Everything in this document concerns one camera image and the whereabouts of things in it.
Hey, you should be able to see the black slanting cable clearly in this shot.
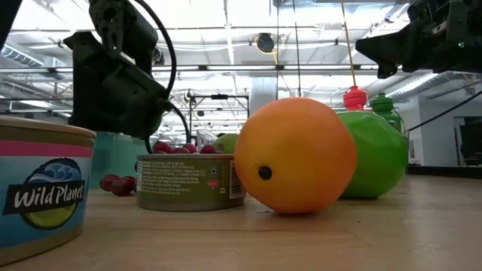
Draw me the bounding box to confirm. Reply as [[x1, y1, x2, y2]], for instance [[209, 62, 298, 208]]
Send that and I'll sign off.
[[404, 90, 482, 132]]

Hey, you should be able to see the dark red grape bunch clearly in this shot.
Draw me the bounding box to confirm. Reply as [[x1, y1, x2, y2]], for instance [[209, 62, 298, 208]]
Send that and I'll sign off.
[[99, 141, 227, 197]]

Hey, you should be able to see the olive label tin can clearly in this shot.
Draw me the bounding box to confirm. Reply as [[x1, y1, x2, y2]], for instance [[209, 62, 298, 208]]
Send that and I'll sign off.
[[136, 153, 247, 212]]

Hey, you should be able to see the pink striped Wild Planet can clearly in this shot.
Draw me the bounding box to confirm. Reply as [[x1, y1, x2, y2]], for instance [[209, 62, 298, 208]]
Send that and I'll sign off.
[[0, 114, 97, 267]]

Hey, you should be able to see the orange fruit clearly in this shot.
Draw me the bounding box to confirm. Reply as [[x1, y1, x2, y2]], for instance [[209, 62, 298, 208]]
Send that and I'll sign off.
[[233, 96, 358, 215]]

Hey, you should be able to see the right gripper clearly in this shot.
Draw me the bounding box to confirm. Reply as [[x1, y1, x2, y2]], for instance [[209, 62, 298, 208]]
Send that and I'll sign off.
[[355, 0, 451, 79]]

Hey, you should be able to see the green lime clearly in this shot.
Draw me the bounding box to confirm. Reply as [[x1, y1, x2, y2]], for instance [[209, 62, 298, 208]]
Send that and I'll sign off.
[[336, 110, 410, 200]]

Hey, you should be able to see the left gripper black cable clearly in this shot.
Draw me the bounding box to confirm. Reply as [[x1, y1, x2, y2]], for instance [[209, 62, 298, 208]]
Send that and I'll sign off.
[[131, 0, 191, 155]]

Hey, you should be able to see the black overhead camera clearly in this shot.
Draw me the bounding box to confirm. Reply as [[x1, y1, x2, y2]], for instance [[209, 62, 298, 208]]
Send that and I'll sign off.
[[257, 32, 275, 53]]

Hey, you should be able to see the green pear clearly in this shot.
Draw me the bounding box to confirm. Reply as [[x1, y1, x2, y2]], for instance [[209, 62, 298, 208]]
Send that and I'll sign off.
[[212, 132, 240, 155]]

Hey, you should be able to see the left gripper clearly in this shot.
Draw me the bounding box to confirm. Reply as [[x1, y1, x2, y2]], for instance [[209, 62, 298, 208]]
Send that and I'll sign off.
[[63, 32, 173, 140]]

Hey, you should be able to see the black aluminium rig frame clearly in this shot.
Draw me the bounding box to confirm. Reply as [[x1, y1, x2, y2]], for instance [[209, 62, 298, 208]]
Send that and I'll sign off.
[[0, 63, 381, 73]]

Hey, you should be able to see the green squeeze bottle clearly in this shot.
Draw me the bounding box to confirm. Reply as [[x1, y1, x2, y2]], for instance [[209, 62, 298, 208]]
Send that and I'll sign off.
[[369, 92, 403, 132]]

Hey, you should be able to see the black background stand frame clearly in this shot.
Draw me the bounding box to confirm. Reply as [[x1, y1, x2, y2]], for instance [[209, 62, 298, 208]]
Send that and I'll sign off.
[[188, 93, 252, 140]]

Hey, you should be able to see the yellow power cable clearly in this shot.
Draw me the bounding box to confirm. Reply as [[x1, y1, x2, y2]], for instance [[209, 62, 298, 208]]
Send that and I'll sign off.
[[340, 0, 357, 87]]

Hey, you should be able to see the dark wall monitor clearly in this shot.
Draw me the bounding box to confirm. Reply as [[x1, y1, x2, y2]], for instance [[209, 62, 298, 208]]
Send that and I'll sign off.
[[457, 116, 482, 166]]

